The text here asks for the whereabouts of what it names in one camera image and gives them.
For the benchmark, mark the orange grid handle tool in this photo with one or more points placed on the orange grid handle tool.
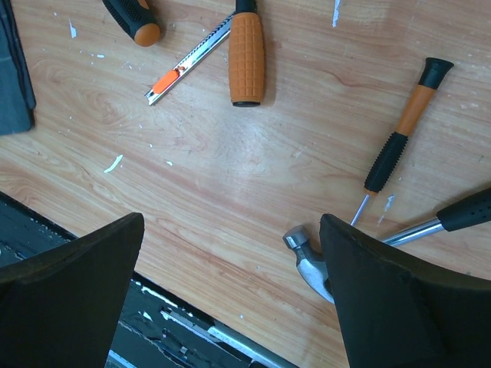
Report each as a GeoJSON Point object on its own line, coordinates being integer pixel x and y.
{"type": "Point", "coordinates": [246, 56]}

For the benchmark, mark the silver orange utility knife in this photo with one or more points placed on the silver orange utility knife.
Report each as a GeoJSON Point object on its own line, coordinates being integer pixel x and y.
{"type": "Point", "coordinates": [214, 39]}

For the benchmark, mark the small orange black screwdriver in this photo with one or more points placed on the small orange black screwdriver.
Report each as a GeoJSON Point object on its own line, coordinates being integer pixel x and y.
{"type": "Point", "coordinates": [435, 70]}

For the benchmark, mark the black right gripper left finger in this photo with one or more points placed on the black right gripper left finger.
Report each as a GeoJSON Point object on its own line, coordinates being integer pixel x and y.
{"type": "Point", "coordinates": [60, 308]}

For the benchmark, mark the dark grey folded cloth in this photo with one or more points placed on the dark grey folded cloth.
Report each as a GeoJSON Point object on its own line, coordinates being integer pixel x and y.
{"type": "Point", "coordinates": [17, 95]}

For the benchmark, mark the black orange screwdriver handle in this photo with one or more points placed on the black orange screwdriver handle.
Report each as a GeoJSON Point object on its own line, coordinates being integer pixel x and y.
{"type": "Point", "coordinates": [136, 19]}

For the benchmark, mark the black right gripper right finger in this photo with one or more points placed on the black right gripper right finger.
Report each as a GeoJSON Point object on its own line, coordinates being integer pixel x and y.
{"type": "Point", "coordinates": [397, 310]}

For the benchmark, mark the claw hammer black grip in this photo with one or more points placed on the claw hammer black grip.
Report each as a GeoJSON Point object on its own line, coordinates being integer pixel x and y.
{"type": "Point", "coordinates": [467, 212]}

